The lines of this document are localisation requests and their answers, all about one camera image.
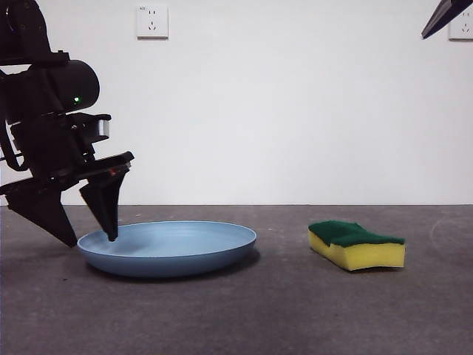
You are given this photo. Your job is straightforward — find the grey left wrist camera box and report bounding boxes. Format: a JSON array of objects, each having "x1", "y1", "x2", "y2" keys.
[{"x1": 72, "y1": 112, "x2": 112, "y2": 142}]

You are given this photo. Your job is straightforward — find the green and yellow sponge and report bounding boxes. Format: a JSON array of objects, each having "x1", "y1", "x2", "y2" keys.
[{"x1": 308, "y1": 220, "x2": 406, "y2": 272}]

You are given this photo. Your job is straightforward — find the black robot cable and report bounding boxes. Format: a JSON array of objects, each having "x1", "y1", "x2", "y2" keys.
[{"x1": 0, "y1": 120, "x2": 30, "y2": 173}]

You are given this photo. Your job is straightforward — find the white wall socket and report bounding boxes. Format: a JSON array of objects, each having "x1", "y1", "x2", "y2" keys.
[
  {"x1": 448, "y1": 9, "x2": 473, "y2": 41},
  {"x1": 137, "y1": 4, "x2": 169, "y2": 40}
]

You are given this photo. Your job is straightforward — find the light blue round plate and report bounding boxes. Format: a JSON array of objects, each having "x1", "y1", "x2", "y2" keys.
[{"x1": 76, "y1": 220, "x2": 258, "y2": 278}]

